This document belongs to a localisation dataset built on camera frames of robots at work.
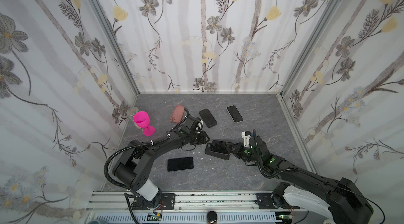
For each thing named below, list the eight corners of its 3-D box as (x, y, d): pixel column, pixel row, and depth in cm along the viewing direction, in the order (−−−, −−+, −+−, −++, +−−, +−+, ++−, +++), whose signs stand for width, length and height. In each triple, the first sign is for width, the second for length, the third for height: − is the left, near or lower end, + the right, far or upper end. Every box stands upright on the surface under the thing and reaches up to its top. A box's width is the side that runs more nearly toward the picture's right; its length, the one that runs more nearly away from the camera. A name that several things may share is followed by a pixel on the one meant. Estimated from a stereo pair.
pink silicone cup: (140, 135, 99) (131, 121, 87) (143, 126, 104) (135, 111, 91) (154, 135, 100) (146, 121, 87) (156, 126, 104) (149, 111, 91)
